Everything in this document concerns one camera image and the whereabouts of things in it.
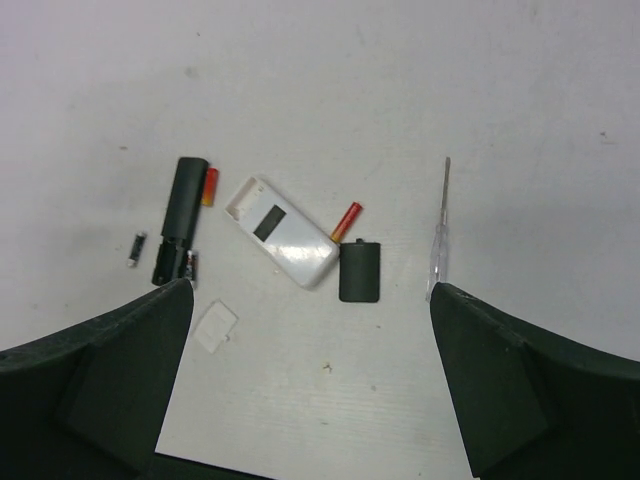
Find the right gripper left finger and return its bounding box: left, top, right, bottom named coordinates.
left=1, top=280, right=194, bottom=479

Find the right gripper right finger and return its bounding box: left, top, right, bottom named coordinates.
left=430, top=283, right=639, bottom=479

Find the black orange battery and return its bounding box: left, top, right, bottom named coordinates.
left=184, top=250, right=199, bottom=289

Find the black battery cover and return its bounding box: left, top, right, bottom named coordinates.
left=338, top=238, right=381, bottom=303

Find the red yellow battery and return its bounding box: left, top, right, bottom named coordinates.
left=201, top=168, right=219, bottom=207
left=330, top=202, right=363, bottom=244

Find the white red remote control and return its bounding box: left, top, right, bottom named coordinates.
left=225, top=176, right=339, bottom=290

